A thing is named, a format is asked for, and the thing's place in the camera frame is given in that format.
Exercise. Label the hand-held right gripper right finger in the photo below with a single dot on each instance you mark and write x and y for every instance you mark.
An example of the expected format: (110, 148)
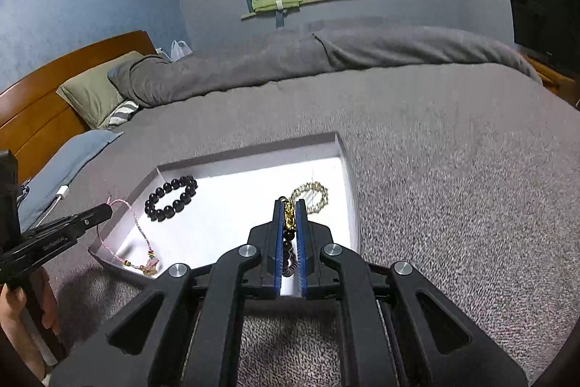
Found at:
(304, 251)

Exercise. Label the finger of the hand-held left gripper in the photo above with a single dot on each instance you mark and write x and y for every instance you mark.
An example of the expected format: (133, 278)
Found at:
(90, 215)

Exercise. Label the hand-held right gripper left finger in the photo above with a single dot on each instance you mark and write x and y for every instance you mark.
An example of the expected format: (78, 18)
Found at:
(275, 242)

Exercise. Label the grey cardboard box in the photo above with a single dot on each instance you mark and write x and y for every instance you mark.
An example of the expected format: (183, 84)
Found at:
(226, 205)

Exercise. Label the person's left hand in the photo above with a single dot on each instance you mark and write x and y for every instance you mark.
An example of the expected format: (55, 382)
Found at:
(50, 305)

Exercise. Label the blue pillow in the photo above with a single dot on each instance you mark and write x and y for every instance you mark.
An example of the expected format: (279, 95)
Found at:
(68, 165)

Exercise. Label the wooden headboard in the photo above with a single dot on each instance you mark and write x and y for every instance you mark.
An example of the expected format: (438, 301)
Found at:
(27, 119)

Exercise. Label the striped pillow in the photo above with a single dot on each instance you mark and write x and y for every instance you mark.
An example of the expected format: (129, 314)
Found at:
(121, 112)

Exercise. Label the olive pillow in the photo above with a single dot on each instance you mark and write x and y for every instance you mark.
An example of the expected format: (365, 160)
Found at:
(90, 92)

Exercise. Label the grey knitted bedspread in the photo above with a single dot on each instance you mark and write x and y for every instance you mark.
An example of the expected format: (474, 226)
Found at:
(453, 187)

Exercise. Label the white plastic bag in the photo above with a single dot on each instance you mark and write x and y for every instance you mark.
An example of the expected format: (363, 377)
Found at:
(180, 51)

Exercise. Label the grey duvet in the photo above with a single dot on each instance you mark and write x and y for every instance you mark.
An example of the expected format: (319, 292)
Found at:
(317, 51)

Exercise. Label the wooden television stand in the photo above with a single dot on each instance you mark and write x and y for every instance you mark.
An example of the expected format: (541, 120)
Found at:
(557, 78)

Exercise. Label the black television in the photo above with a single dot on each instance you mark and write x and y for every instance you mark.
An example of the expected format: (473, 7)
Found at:
(543, 19)

